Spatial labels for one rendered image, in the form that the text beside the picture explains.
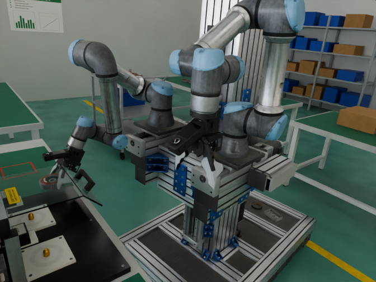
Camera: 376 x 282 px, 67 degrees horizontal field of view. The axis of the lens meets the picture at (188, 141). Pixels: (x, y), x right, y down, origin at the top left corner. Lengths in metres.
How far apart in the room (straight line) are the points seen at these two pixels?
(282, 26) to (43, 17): 5.62
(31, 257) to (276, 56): 1.11
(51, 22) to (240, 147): 5.52
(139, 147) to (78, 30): 5.21
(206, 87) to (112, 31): 6.16
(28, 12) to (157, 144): 5.05
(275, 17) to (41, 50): 5.62
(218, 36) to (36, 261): 0.96
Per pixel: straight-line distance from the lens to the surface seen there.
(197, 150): 0.75
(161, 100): 1.54
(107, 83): 1.29
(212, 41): 0.93
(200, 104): 0.71
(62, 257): 1.15
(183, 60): 0.85
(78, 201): 1.44
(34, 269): 1.14
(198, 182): 1.24
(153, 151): 1.56
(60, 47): 6.45
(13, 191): 1.00
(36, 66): 6.39
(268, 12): 1.09
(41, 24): 6.36
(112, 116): 1.34
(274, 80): 1.12
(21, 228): 1.09
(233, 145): 1.25
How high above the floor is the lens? 1.55
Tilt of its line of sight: 22 degrees down
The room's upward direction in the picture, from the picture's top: 4 degrees clockwise
